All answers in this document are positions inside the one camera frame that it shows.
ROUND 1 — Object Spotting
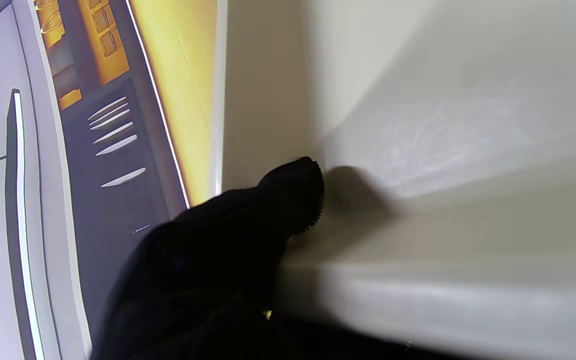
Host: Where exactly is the cream plastic tray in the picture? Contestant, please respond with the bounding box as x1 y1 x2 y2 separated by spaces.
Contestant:
210 0 576 360

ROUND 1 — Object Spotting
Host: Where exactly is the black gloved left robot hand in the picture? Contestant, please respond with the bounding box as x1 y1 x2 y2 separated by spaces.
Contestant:
90 156 469 360

